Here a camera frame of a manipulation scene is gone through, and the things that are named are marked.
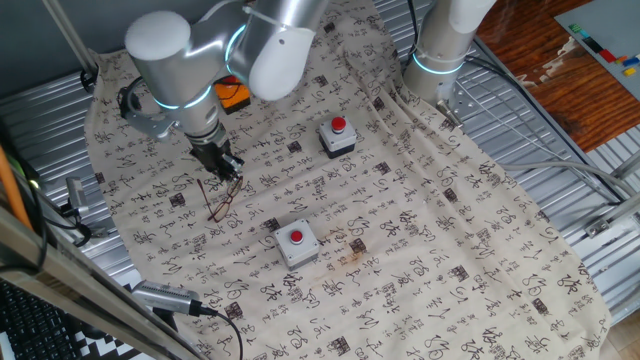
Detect metal base plate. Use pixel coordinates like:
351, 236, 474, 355
435, 79, 482, 132

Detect grey box large red button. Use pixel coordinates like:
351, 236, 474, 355
318, 115, 358, 160

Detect beige calligraphy print cloth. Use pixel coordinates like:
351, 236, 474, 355
83, 0, 614, 360

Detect grey board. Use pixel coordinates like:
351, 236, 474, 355
553, 0, 640, 101

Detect black base cable bundle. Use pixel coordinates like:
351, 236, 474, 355
405, 0, 420, 51

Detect dark red framed glasses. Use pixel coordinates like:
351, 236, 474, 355
196, 174, 245, 224

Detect black toy brick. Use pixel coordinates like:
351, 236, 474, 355
581, 35, 605, 55

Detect thin metal pole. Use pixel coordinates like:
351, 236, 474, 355
42, 0, 100, 94

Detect orange tube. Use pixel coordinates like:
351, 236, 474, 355
0, 144, 35, 232

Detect grey cable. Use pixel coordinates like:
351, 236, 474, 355
494, 158, 640, 197

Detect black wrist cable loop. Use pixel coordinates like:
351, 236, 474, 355
117, 77, 251, 116

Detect aluminium profile bracket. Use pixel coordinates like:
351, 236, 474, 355
583, 149, 640, 240

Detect long silver camera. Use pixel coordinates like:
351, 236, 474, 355
130, 279, 220, 318

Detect orange box red button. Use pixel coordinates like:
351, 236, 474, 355
213, 74, 252, 116

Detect grey box small red button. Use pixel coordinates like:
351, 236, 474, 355
273, 218, 321, 272

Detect black white marker sheet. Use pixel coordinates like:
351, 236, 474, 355
0, 327, 156, 360

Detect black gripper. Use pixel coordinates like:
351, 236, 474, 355
189, 139, 245, 182

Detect black camera cable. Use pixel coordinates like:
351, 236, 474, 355
199, 305, 245, 360

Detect camera mount clamp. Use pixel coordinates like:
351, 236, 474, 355
59, 202, 110, 247

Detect small silver camera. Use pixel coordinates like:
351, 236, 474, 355
65, 176, 91, 217

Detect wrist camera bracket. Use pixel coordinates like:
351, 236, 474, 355
122, 107, 176, 144

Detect black keyboard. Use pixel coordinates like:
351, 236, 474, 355
0, 278, 84, 360

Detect aluminium frame beam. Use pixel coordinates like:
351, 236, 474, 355
0, 204, 206, 360

